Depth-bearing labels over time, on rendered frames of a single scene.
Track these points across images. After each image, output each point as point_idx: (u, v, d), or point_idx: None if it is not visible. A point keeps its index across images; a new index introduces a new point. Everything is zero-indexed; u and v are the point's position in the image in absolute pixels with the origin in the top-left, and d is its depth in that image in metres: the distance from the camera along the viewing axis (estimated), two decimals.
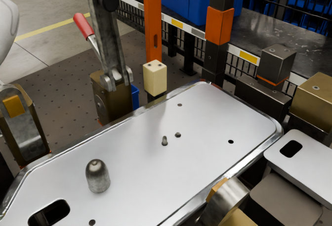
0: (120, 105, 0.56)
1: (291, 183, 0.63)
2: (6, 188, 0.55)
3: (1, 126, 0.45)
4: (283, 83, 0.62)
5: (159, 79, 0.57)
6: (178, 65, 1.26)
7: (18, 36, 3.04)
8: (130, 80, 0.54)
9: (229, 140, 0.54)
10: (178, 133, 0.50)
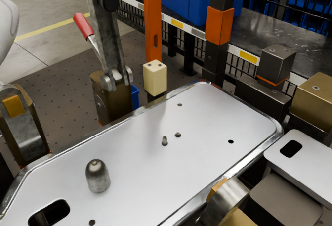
0: (120, 105, 0.56)
1: (291, 183, 0.63)
2: (6, 188, 0.55)
3: (1, 126, 0.45)
4: (283, 83, 0.62)
5: (159, 79, 0.57)
6: (178, 65, 1.26)
7: (18, 36, 3.04)
8: (130, 80, 0.54)
9: (229, 140, 0.54)
10: (178, 133, 0.50)
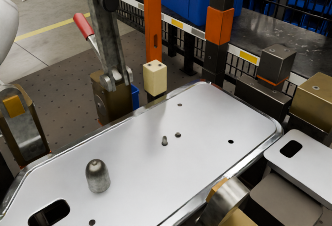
0: (120, 105, 0.56)
1: (291, 183, 0.63)
2: (6, 188, 0.55)
3: (1, 126, 0.45)
4: (283, 83, 0.62)
5: (159, 79, 0.57)
6: (178, 65, 1.26)
7: (18, 36, 3.04)
8: (130, 80, 0.54)
9: (229, 140, 0.54)
10: (178, 133, 0.50)
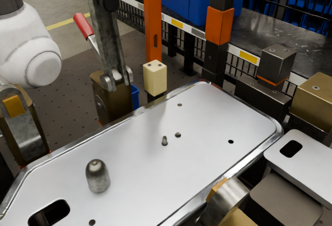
0: (120, 105, 0.56)
1: (291, 183, 0.63)
2: (6, 188, 0.55)
3: (1, 126, 0.45)
4: (283, 83, 0.62)
5: (159, 79, 0.57)
6: (178, 65, 1.26)
7: None
8: (130, 80, 0.54)
9: (229, 140, 0.54)
10: (178, 133, 0.50)
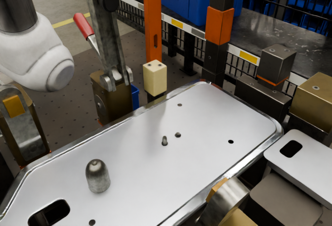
0: (120, 105, 0.56)
1: (291, 183, 0.63)
2: (6, 188, 0.55)
3: (1, 126, 0.45)
4: (283, 83, 0.62)
5: (159, 79, 0.57)
6: (178, 65, 1.26)
7: None
8: (130, 80, 0.54)
9: (229, 140, 0.54)
10: (178, 133, 0.50)
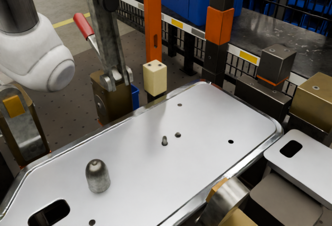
0: (120, 105, 0.56)
1: (291, 183, 0.63)
2: (6, 188, 0.55)
3: (1, 126, 0.45)
4: (283, 83, 0.62)
5: (159, 79, 0.57)
6: (178, 65, 1.26)
7: None
8: (130, 80, 0.54)
9: (229, 140, 0.54)
10: (178, 133, 0.50)
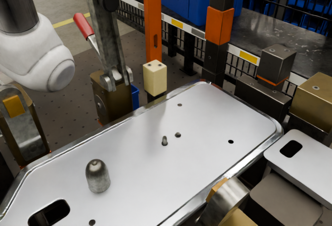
0: (120, 105, 0.56)
1: (291, 183, 0.63)
2: (6, 188, 0.55)
3: (1, 126, 0.45)
4: (283, 83, 0.62)
5: (159, 79, 0.57)
6: (178, 65, 1.26)
7: None
8: (130, 80, 0.54)
9: (229, 140, 0.54)
10: (178, 133, 0.50)
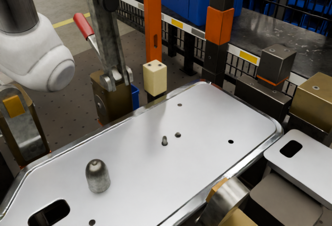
0: (120, 105, 0.56)
1: (291, 183, 0.63)
2: (6, 188, 0.55)
3: (1, 126, 0.45)
4: (283, 83, 0.62)
5: (159, 79, 0.57)
6: (178, 65, 1.26)
7: None
8: (130, 80, 0.54)
9: (229, 140, 0.54)
10: (178, 133, 0.50)
